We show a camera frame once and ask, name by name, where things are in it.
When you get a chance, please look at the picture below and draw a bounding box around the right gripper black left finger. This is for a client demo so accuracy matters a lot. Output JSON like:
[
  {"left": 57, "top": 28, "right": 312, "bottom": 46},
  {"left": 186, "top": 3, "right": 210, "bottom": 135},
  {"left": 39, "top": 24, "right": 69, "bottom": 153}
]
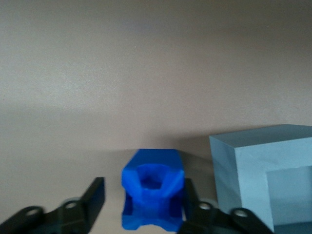
[{"left": 0, "top": 177, "right": 105, "bottom": 234}]

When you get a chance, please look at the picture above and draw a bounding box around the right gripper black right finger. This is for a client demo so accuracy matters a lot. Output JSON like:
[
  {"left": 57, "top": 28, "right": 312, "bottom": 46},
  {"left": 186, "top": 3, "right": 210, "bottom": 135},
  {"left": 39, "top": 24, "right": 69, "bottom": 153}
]
[{"left": 180, "top": 178, "right": 275, "bottom": 234}]

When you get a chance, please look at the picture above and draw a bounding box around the blue plastic part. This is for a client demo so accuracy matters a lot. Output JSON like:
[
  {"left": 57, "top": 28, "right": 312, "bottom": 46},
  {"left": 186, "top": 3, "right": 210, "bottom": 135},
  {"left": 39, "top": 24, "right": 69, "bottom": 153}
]
[{"left": 121, "top": 149, "right": 185, "bottom": 233}]

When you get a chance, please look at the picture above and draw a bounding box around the gray square base block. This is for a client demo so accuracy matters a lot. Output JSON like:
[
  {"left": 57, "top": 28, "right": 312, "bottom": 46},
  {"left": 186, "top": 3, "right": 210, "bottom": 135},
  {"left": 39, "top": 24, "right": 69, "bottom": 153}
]
[{"left": 209, "top": 124, "right": 312, "bottom": 234}]

